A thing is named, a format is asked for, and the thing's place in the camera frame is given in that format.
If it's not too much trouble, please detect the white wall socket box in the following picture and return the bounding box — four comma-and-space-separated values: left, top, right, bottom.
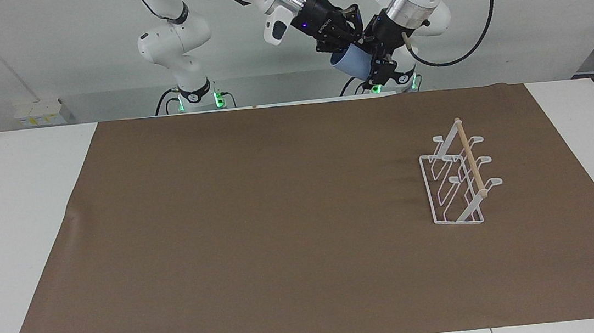
13, 97, 68, 130

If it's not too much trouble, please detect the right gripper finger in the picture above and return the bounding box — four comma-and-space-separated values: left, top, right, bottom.
337, 5, 368, 46
314, 31, 350, 56

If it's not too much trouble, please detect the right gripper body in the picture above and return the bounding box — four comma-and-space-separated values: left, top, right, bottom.
288, 0, 352, 46

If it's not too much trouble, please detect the light blue cup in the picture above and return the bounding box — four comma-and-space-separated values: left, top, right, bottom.
329, 42, 377, 83

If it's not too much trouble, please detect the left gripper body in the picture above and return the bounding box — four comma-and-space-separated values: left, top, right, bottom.
369, 9, 418, 52

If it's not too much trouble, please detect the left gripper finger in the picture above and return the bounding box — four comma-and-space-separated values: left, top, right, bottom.
366, 46, 401, 89
360, 16, 386, 52

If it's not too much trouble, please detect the white wire cup holder rack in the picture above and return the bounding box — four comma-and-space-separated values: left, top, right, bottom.
414, 114, 508, 230

